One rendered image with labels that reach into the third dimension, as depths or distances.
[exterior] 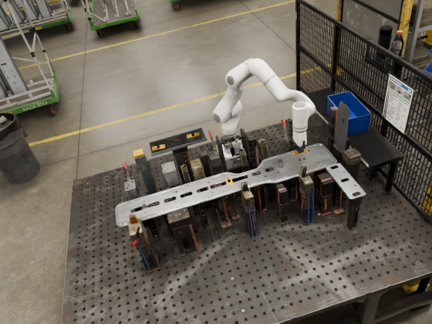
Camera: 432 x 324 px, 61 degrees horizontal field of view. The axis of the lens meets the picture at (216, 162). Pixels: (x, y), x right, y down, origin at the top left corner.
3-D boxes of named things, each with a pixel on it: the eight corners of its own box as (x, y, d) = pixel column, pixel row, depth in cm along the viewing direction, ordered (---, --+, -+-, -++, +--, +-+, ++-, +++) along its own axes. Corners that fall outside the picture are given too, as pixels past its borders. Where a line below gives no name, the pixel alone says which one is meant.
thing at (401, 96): (404, 136, 209) (415, 89, 189) (380, 116, 226) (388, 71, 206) (407, 135, 209) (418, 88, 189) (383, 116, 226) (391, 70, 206)
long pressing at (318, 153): (116, 232, 208) (116, 230, 207) (114, 205, 225) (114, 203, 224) (339, 164, 222) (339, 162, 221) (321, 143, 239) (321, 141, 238)
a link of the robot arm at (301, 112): (299, 117, 215) (289, 125, 211) (299, 98, 207) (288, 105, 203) (311, 121, 210) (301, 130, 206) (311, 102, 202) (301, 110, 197)
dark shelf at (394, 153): (369, 170, 213) (370, 166, 211) (302, 98, 281) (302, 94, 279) (404, 159, 215) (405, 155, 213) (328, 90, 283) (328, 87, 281)
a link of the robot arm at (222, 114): (235, 118, 262) (220, 129, 254) (224, 107, 265) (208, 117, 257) (256, 70, 219) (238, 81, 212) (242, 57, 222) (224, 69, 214)
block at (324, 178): (320, 218, 230) (322, 186, 212) (312, 206, 238) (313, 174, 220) (334, 213, 231) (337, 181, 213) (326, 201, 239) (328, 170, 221)
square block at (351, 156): (344, 200, 237) (349, 158, 214) (338, 192, 243) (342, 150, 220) (356, 197, 238) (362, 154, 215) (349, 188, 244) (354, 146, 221)
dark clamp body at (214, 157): (217, 204, 252) (208, 162, 227) (212, 191, 262) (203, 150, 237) (232, 199, 253) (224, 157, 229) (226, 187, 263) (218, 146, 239)
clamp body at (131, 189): (139, 230, 245) (122, 193, 221) (137, 218, 253) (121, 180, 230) (153, 225, 246) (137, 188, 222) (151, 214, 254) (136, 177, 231)
